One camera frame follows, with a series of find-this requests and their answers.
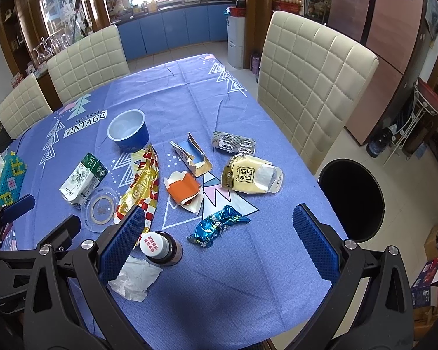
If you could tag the red yellow snack wrapper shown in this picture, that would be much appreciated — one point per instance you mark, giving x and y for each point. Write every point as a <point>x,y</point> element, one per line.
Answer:
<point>143,191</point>

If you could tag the cream quilted chair left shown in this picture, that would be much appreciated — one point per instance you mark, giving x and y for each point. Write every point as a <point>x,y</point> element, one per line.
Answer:
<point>24,106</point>

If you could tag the green white milk carton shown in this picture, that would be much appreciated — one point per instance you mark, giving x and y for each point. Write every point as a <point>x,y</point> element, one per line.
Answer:
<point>87,175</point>

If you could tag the yellow plastic food pouch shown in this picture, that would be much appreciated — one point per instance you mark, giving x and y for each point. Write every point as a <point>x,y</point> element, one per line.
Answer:
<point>251,175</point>

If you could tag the black round trash bin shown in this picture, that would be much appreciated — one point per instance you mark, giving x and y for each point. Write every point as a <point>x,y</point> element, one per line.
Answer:
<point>355,196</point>

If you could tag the blue patterned tablecloth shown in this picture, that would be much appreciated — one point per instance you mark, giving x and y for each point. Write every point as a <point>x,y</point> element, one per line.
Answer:
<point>244,276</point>

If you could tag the white tissue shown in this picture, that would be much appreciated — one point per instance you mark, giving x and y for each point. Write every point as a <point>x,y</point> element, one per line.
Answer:
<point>134,279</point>

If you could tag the torn blue cardboard carton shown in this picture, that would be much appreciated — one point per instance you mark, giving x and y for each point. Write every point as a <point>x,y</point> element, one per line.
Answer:
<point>193,156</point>

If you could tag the blue paper cup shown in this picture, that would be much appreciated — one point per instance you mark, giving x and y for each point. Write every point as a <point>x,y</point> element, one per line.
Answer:
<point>128,131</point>

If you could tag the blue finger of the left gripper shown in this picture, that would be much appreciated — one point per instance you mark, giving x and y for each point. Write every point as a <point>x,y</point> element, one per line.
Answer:
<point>17,209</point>
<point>61,237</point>

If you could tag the white metal plant stand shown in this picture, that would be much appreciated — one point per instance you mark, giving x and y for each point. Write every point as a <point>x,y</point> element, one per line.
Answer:
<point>417,108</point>

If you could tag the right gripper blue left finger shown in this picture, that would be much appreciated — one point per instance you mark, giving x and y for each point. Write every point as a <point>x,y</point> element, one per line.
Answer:
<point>51,318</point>

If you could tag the blue kitchen cabinets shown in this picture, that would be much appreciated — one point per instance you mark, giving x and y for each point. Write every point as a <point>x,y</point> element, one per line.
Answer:
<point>173,27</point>

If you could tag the cream quilted chair right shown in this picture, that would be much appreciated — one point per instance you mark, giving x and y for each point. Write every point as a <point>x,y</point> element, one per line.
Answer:
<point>311,79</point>

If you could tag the blue water jug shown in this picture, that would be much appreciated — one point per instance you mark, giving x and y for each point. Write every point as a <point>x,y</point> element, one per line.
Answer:
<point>378,143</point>

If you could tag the red basin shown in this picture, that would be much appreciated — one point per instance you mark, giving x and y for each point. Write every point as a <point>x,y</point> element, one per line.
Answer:
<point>428,94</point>

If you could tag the cream quilted chair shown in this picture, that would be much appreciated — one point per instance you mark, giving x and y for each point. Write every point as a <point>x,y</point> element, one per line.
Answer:
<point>24,106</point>
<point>311,79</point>
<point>86,65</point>

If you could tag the cardboard boxes pile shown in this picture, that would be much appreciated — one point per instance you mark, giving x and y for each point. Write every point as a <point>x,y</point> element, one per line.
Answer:
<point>424,290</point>

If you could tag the silver blister pack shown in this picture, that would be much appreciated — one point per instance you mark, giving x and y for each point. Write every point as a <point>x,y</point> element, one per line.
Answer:
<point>233,144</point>

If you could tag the colourful building block toy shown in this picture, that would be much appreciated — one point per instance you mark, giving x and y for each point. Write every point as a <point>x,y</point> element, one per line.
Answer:
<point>11,180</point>

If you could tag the pink refrigerator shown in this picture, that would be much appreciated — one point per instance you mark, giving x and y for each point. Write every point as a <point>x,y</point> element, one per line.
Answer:
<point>388,28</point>

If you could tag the blue foil wrapper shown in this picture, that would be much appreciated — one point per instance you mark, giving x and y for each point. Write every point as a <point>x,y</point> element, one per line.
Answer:
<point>214,225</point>

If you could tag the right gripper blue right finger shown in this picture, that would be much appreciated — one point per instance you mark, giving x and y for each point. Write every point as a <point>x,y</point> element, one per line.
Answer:
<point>368,305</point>

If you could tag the clear plastic lid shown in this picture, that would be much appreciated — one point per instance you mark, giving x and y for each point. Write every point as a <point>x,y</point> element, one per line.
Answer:
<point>98,209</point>

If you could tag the orange white paper box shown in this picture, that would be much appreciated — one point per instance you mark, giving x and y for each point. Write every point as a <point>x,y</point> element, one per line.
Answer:
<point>185,190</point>

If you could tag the cream quilted chair middle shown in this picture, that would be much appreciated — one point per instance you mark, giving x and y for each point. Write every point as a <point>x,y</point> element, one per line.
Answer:
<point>86,65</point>

